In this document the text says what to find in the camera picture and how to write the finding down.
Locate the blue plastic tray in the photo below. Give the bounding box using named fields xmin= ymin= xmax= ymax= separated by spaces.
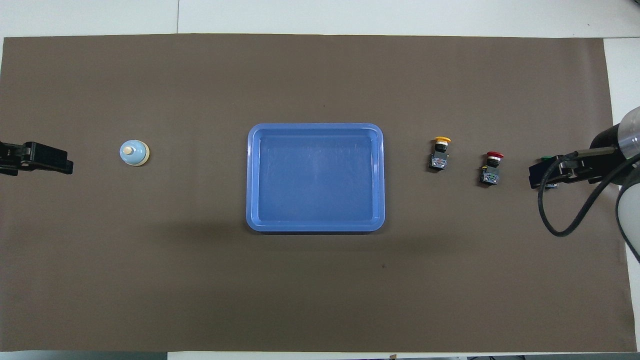
xmin=245 ymin=123 xmax=386 ymax=233

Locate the yellow push button switch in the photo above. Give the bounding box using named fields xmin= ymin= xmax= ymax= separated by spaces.
xmin=429 ymin=136 xmax=452 ymax=172

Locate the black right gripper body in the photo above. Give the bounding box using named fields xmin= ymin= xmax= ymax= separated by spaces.
xmin=549 ymin=146 xmax=627 ymax=184

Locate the brown table mat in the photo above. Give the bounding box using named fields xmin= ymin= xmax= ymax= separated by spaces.
xmin=0 ymin=33 xmax=632 ymax=353

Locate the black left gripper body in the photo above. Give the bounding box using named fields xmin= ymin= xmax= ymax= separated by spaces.
xmin=0 ymin=142 xmax=25 ymax=177

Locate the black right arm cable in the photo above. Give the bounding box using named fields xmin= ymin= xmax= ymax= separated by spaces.
xmin=537 ymin=150 xmax=640 ymax=237

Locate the red push button switch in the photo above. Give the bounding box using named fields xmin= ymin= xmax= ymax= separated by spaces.
xmin=480 ymin=151 xmax=504 ymax=186

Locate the green push button switch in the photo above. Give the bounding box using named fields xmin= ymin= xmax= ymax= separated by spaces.
xmin=540 ymin=155 xmax=561 ymax=191

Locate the light blue desk bell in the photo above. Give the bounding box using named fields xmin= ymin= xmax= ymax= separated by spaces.
xmin=119 ymin=138 xmax=151 ymax=167

